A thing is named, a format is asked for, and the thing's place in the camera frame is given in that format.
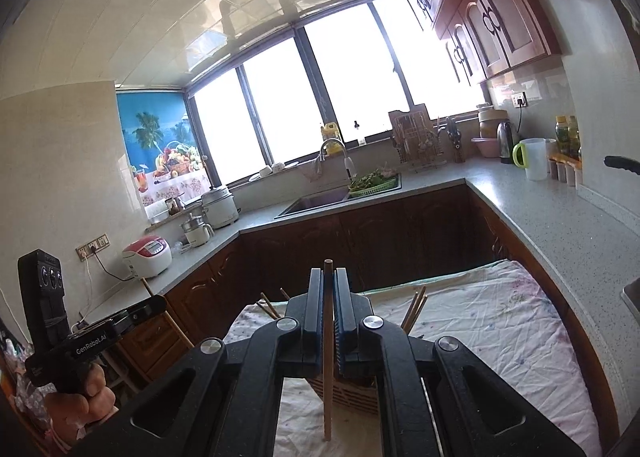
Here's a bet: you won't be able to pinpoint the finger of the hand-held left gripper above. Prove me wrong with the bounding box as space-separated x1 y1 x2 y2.
112 294 169 336

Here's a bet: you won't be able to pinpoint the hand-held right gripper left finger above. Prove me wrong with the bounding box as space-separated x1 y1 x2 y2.
70 267 325 457

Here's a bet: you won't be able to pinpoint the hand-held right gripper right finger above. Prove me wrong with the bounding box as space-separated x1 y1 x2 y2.
334 267 586 457

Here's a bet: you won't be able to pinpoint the wooden utensil holder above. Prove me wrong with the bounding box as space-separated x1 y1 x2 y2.
311 329 426 415

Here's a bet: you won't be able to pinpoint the person's left hand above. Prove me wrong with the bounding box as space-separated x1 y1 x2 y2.
45 363 119 431

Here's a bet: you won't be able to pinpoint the red white rice cooker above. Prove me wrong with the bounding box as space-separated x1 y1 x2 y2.
122 235 174 281

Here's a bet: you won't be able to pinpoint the small white steamer pot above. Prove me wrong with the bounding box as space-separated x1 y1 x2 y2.
179 213 216 248

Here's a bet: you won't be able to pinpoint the kitchen sink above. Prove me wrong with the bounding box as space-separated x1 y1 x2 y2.
274 187 351 220

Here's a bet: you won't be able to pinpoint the large white electric pot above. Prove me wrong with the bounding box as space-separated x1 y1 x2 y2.
200 185 242 230

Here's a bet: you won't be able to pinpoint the floral white tablecloth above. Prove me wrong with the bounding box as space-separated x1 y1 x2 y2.
222 259 603 457

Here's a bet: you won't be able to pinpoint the green vegetable basket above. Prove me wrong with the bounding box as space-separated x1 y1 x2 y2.
347 171 401 199

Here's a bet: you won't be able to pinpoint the white bowls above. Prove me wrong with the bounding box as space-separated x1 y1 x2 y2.
248 161 286 182

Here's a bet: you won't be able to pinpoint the curved metal faucet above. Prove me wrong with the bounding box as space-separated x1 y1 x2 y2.
319 138 357 183

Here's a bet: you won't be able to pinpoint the fruit print window blind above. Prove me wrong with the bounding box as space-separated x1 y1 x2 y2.
115 91 209 208

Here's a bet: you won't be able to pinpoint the yellow bottle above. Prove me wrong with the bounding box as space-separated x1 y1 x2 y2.
320 121 341 156

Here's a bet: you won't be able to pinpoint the dish rack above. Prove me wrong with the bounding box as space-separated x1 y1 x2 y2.
388 104 446 168

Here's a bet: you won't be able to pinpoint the pink basin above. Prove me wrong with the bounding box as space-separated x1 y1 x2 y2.
471 136 501 159

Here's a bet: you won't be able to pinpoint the grey kitchen countertop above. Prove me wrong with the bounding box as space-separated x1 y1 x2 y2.
75 157 640 334

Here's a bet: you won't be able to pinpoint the kitchen window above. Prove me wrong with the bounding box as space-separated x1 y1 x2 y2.
187 0 489 186

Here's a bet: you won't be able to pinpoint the steel electric kettle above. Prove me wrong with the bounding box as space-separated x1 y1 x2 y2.
494 119 521 166

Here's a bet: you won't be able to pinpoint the beige lidded pot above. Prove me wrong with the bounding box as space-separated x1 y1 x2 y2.
477 108 509 140

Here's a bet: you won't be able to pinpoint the white spice jar set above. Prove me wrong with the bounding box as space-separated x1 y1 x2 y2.
547 156 584 188

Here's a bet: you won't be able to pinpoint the gas stove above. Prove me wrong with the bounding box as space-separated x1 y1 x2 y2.
621 279 640 319

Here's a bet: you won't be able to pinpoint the wooden upper cabinets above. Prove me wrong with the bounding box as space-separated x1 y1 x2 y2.
382 0 564 86

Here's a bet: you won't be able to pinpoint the black power cable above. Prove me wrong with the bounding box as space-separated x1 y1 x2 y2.
92 252 134 283

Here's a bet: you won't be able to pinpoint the green-handled white pitcher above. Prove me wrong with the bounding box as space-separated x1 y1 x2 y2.
512 137 549 182

